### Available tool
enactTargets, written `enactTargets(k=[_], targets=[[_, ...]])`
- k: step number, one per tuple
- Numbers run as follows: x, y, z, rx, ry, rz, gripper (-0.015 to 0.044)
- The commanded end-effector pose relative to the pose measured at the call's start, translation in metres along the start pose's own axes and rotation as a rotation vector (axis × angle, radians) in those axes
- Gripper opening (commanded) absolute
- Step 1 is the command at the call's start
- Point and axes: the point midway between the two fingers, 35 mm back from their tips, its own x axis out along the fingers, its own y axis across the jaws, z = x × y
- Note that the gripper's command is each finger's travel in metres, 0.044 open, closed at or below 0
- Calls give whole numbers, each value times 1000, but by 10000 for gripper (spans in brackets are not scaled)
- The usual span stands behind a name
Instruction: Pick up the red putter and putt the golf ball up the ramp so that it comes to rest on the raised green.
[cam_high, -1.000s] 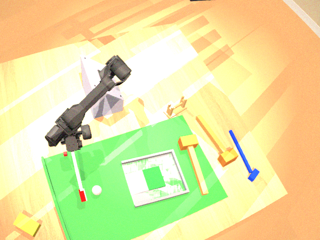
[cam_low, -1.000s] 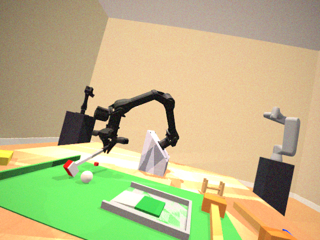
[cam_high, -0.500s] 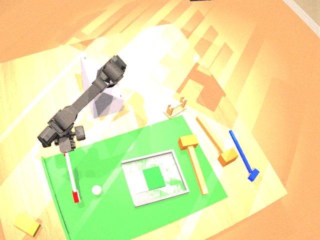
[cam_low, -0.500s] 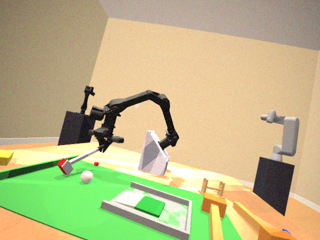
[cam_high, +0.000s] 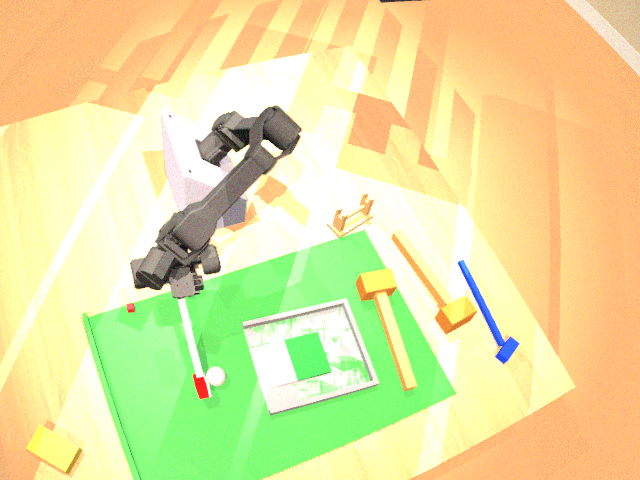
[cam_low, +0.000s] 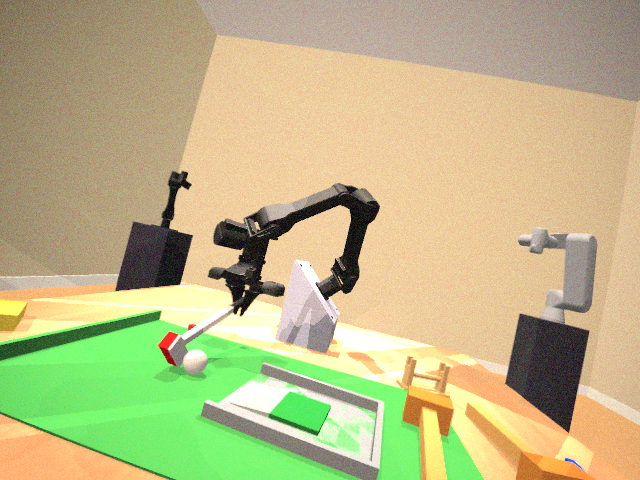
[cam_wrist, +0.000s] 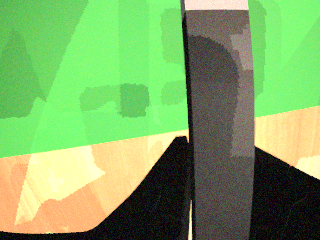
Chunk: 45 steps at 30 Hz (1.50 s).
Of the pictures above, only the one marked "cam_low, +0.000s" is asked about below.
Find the green flat mat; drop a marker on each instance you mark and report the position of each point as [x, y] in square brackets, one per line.
[116, 394]

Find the white ball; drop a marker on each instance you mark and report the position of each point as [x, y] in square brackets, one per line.
[195, 361]

